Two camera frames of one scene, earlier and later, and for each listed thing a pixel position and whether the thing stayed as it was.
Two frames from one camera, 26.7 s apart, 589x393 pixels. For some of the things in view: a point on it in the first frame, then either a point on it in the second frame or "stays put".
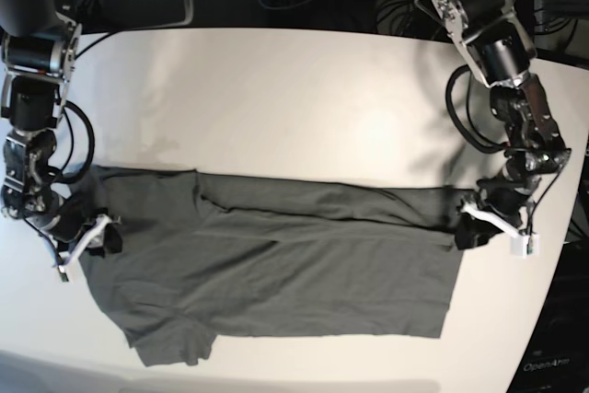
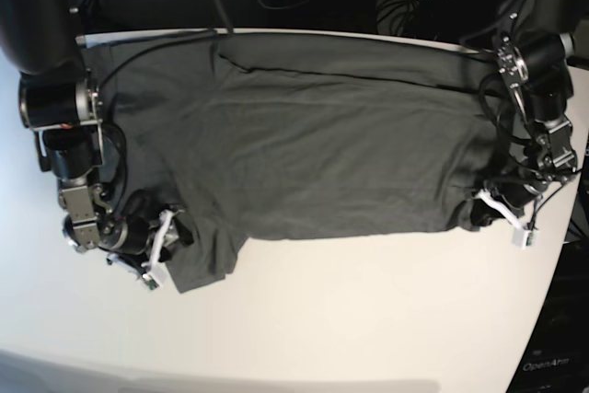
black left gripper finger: [474, 232] to [482, 214]
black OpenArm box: [557, 358] stays put
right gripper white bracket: [112, 239] to [153, 271]
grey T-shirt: [204, 255] to [260, 135]
